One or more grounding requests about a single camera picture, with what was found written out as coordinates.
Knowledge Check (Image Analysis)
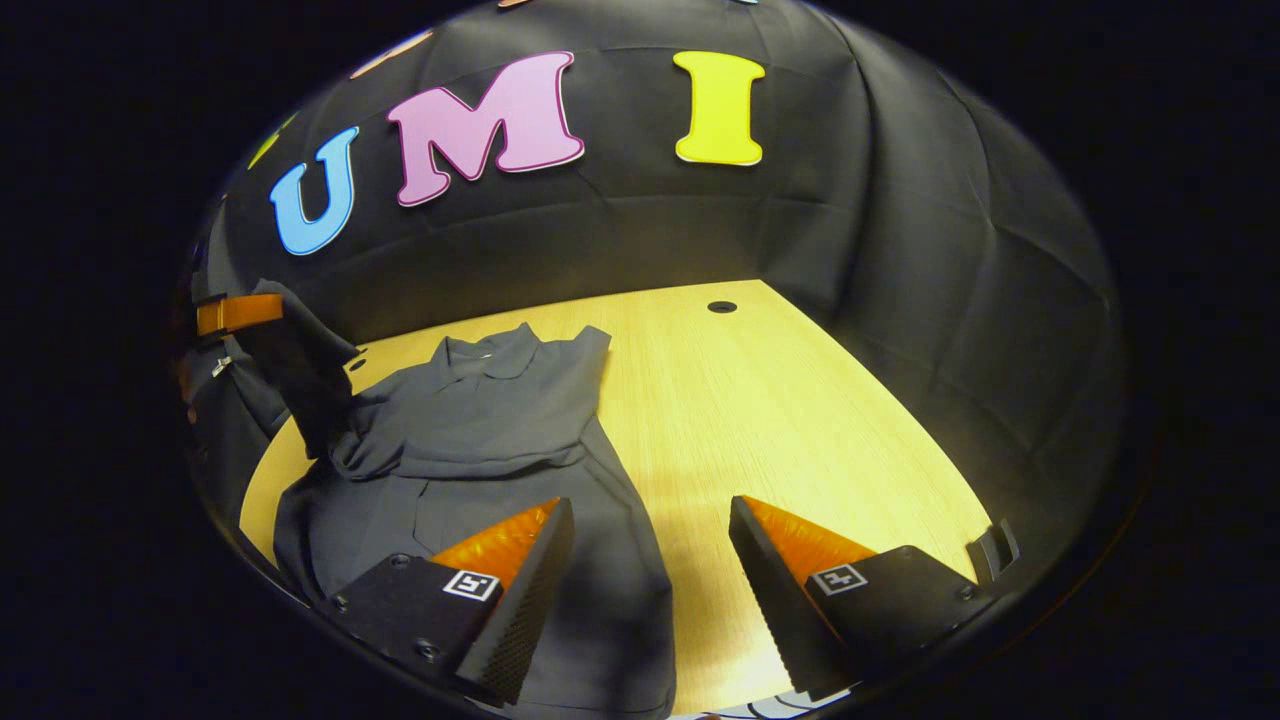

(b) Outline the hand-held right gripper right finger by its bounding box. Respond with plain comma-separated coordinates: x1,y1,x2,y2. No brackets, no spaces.
728,495,1001,701

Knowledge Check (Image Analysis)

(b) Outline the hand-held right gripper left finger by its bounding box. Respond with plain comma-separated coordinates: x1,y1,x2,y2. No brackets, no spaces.
320,497,576,706

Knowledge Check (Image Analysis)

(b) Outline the grey button shirt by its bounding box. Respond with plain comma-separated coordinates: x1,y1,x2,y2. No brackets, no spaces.
230,280,676,720

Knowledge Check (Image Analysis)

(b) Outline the black clamp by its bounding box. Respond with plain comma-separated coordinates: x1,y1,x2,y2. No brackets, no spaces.
965,519,1022,583

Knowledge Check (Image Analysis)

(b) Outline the black backdrop cloth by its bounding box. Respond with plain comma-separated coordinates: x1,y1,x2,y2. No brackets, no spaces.
185,0,1131,601

